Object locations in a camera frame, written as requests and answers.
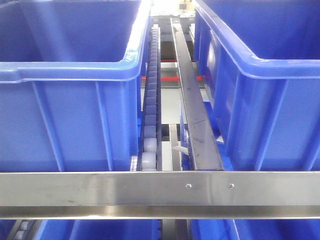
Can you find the white roller track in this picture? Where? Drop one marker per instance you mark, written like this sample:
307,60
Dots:
150,145

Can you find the blue bin rack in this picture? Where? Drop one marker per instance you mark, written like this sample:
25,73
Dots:
70,76
260,61

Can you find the right steel shelving rack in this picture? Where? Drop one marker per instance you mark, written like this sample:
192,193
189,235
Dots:
160,195

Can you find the steel divider rail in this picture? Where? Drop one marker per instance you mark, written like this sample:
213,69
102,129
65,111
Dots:
202,147

